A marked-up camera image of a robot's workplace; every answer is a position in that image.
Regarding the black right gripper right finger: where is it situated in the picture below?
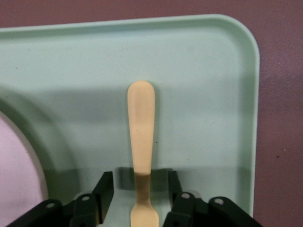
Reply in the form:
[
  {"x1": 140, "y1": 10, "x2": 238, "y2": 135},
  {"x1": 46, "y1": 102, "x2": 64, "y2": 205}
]
[{"x1": 162, "y1": 170, "x2": 266, "y2": 227}]

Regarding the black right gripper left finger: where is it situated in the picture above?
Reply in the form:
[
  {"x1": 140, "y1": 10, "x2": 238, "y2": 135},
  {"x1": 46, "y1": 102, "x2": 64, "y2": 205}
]
[{"x1": 9, "y1": 171, "x2": 115, "y2": 227}]

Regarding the round beige plate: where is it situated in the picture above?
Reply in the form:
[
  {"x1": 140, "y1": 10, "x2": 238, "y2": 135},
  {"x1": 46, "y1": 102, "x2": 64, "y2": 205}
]
[{"x1": 0, "y1": 110, "x2": 50, "y2": 227}]

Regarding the yellow plastic fork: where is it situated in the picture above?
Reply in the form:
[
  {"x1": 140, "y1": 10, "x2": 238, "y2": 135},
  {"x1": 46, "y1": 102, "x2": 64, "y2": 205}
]
[{"x1": 127, "y1": 80, "x2": 160, "y2": 227}]

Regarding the light green rectangular tray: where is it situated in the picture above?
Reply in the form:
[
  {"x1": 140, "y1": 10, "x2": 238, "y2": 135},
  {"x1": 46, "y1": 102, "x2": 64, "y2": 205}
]
[{"x1": 0, "y1": 13, "x2": 261, "y2": 227}]

